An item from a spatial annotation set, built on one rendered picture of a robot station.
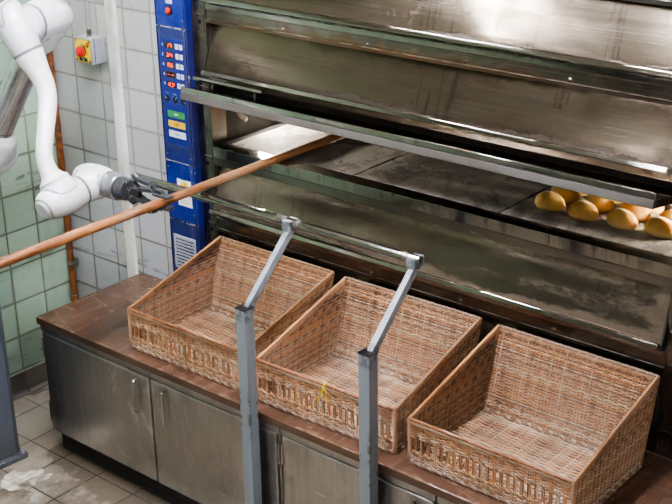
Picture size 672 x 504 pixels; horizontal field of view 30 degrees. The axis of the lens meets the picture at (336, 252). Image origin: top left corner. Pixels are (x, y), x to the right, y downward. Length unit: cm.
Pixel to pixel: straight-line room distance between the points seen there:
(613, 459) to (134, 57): 234
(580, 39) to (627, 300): 76
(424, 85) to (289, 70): 55
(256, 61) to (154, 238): 99
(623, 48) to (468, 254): 88
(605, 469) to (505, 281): 70
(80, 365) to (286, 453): 101
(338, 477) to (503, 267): 82
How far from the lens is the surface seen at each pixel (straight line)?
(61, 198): 412
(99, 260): 531
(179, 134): 465
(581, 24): 355
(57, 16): 435
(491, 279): 392
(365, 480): 372
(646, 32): 347
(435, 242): 403
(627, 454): 367
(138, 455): 460
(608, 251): 367
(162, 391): 434
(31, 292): 537
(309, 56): 418
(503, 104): 373
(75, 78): 510
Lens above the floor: 256
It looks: 23 degrees down
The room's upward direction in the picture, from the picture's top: 1 degrees counter-clockwise
